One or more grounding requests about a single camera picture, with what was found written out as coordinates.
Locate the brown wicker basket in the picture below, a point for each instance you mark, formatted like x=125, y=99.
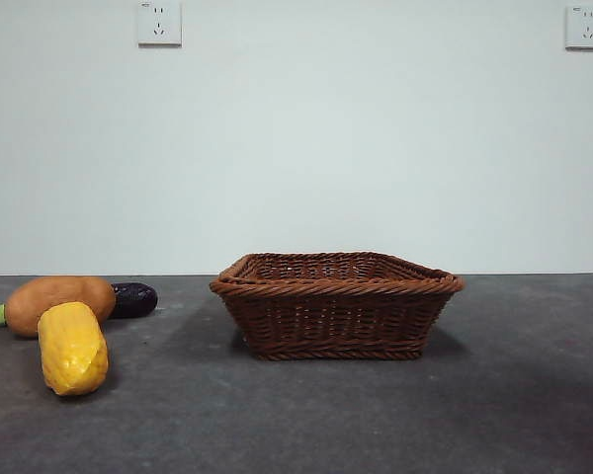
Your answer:
x=336, y=316

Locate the purple eggplant with green stem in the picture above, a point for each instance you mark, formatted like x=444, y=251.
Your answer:
x=136, y=298

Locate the brown potato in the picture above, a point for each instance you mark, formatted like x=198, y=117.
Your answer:
x=54, y=301

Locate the yellow corn cob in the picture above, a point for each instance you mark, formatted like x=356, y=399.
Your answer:
x=71, y=350

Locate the white wall power socket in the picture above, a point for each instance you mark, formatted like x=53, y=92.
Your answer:
x=159, y=24
x=586, y=28

